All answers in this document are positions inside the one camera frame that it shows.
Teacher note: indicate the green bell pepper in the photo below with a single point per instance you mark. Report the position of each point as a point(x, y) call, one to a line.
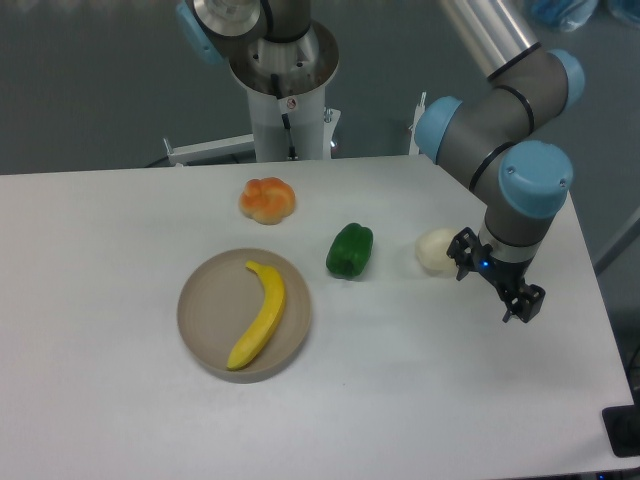
point(350, 251)

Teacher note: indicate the beige round plate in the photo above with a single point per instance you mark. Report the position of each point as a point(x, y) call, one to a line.
point(220, 301)

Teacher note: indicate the black device at table edge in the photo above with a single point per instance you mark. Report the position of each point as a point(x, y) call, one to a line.
point(622, 427)

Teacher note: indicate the white round bun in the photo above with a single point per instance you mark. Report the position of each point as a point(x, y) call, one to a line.
point(431, 252)

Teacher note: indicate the orange bread roll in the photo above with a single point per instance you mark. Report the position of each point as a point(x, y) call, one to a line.
point(267, 201)

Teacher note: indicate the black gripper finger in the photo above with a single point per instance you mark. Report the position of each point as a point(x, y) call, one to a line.
point(523, 303)
point(462, 250)

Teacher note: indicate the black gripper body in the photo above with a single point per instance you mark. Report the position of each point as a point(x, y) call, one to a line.
point(506, 277)

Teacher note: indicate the blue plastic bag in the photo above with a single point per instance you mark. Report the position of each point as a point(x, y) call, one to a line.
point(568, 15)

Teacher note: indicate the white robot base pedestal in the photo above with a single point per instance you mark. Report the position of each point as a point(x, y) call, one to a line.
point(285, 85)

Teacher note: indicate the white metal frame bracket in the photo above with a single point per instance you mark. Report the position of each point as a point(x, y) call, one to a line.
point(210, 152)

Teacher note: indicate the yellow banana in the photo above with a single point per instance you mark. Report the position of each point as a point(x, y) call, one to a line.
point(262, 328)

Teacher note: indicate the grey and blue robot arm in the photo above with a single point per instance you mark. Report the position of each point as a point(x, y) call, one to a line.
point(487, 147)

